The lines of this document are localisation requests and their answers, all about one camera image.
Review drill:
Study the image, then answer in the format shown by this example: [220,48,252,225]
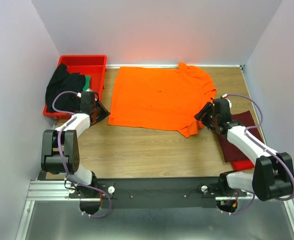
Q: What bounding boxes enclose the orange t-shirt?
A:
[108,62,216,138]

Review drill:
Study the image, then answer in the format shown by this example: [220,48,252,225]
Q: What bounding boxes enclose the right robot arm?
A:
[194,95,294,201]

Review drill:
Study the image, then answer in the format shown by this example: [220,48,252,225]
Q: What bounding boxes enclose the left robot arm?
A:
[41,90,110,197]

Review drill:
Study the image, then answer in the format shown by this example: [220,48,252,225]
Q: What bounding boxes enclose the green t-shirt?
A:
[82,75,91,92]

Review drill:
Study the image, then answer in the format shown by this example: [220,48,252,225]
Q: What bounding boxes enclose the red plastic bin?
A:
[43,55,107,119]

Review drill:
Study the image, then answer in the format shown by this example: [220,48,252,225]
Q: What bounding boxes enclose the folded maroon t-shirt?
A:
[217,111,255,163]

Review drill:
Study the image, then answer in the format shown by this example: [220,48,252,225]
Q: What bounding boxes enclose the black t-shirt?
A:
[45,63,86,113]

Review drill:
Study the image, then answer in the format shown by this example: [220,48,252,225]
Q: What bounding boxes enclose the folded red t-shirt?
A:
[231,159,254,171]

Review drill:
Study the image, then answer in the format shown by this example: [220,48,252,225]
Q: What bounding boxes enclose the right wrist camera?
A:
[224,97,232,108]

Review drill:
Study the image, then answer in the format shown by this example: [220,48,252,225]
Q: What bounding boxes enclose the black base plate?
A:
[69,176,254,210]

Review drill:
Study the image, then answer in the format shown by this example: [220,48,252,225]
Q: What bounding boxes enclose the aluminium frame rail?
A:
[16,64,294,240]

